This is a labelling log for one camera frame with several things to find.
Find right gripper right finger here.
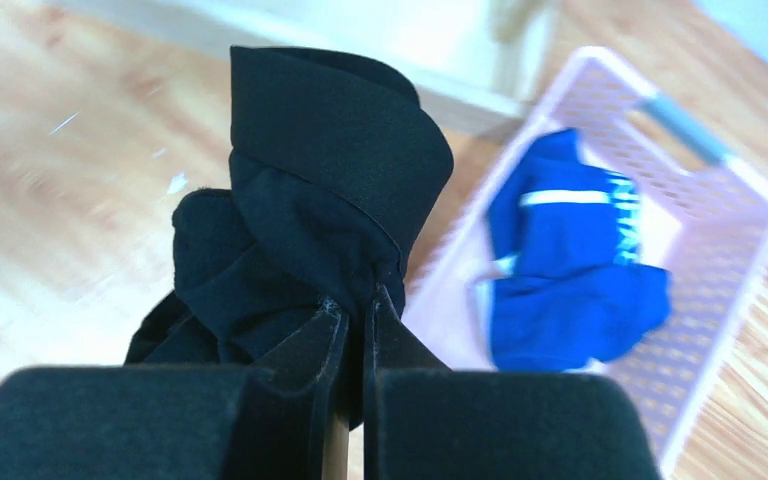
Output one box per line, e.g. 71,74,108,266
363,286,660,479

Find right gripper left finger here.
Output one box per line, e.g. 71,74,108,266
0,305,350,479

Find blue white underwear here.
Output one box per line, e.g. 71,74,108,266
475,129,671,372

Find black underwear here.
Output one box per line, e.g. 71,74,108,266
124,44,456,425

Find pink plastic basket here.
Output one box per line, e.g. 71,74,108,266
402,46,768,477

